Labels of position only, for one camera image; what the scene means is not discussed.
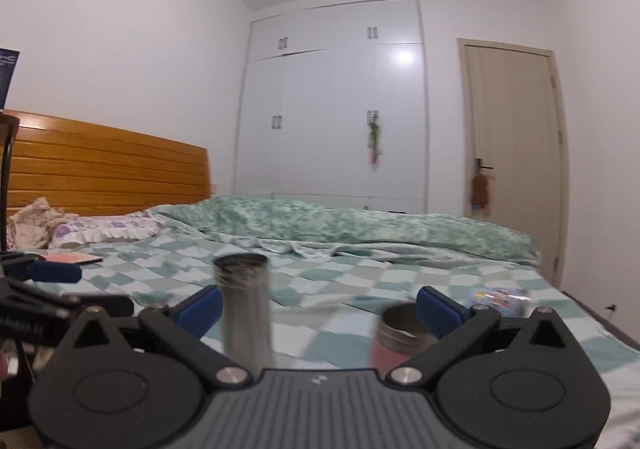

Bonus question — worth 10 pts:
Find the silver steel thermos cup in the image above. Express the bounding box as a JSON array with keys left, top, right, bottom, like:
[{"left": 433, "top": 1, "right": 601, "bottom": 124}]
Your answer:
[{"left": 214, "top": 253, "right": 274, "bottom": 379}]

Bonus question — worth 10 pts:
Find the blue cartoon sticker cup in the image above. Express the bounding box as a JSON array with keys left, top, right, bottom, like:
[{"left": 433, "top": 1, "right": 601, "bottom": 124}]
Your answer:
[{"left": 465, "top": 287, "right": 532, "bottom": 318}]

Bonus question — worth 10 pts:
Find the pink steel cup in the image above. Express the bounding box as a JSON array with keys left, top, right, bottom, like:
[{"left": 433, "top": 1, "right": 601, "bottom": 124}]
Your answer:
[{"left": 369, "top": 303, "right": 437, "bottom": 379}]

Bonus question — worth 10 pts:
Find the red book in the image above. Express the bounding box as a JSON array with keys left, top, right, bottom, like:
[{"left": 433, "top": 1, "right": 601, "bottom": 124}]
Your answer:
[{"left": 44, "top": 252, "right": 103, "bottom": 265}]

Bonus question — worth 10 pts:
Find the purple floral pillow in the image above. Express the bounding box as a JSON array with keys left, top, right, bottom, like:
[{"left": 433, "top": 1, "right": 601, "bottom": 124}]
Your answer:
[{"left": 49, "top": 214, "right": 160, "bottom": 249}]

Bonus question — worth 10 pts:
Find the beige crumpled cloth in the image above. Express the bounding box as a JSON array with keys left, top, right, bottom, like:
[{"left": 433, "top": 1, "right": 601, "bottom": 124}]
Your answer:
[{"left": 6, "top": 196, "right": 78, "bottom": 249}]

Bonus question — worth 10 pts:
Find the orange wooden headboard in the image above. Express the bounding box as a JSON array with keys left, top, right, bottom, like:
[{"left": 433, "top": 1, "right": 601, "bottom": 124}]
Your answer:
[{"left": 8, "top": 110, "right": 216, "bottom": 216}]

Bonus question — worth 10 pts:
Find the checkered green bed sheet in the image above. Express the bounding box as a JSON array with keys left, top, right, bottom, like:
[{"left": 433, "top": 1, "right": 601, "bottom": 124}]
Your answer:
[{"left": 6, "top": 232, "right": 640, "bottom": 449}]

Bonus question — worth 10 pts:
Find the green floral quilt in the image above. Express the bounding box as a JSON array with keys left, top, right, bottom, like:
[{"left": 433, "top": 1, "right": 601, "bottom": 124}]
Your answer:
[{"left": 149, "top": 195, "right": 541, "bottom": 267}]

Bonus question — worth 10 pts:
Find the beige wooden door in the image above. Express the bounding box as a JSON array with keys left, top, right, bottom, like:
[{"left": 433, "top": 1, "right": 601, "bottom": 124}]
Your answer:
[{"left": 458, "top": 39, "right": 568, "bottom": 285}]

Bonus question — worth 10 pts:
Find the green hanging ornament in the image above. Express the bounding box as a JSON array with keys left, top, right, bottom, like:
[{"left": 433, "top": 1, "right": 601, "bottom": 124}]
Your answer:
[{"left": 368, "top": 118, "right": 381, "bottom": 168}]

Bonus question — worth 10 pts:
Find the white wardrobe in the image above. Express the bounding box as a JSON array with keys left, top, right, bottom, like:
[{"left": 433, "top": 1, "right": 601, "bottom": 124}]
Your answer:
[{"left": 234, "top": 0, "right": 427, "bottom": 214}]

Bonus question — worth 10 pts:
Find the dark wall poster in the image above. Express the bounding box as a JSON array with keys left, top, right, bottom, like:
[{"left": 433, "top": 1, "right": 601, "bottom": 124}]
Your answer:
[{"left": 0, "top": 48, "right": 20, "bottom": 111}]

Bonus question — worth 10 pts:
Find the black door handle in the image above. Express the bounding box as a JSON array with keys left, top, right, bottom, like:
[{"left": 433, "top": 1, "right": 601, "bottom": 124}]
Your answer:
[{"left": 475, "top": 157, "right": 494, "bottom": 175}]

